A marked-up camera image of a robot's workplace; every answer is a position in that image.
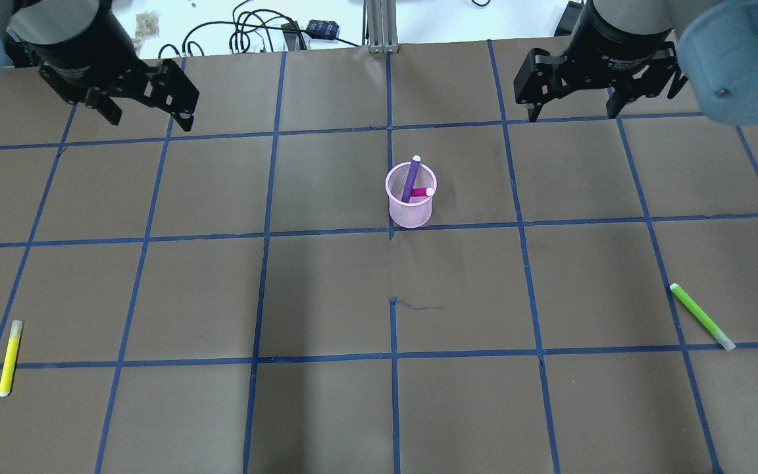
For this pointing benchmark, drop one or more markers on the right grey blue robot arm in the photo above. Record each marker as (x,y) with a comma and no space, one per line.
(717,48)

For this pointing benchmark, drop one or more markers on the yellow highlighter pen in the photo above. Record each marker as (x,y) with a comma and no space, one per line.
(10,358)

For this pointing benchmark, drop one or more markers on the aluminium frame post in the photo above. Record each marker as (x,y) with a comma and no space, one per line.
(380,26)

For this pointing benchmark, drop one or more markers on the pink highlighter pen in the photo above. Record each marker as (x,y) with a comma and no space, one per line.
(423,192)

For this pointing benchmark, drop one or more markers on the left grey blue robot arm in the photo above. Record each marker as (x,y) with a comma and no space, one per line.
(86,57)

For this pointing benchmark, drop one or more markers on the black power adapter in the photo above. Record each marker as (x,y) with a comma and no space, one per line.
(568,21)

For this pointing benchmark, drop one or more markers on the green highlighter pen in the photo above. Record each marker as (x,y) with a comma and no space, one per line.
(702,317)

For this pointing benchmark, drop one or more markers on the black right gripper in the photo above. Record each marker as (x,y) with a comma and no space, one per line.
(622,41)

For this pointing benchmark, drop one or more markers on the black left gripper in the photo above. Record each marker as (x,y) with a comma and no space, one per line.
(83,47)

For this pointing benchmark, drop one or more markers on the purple highlighter pen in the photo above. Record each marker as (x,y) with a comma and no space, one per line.
(411,177)

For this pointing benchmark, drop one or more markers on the pink mesh pen cup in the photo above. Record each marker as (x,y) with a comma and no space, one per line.
(418,211)

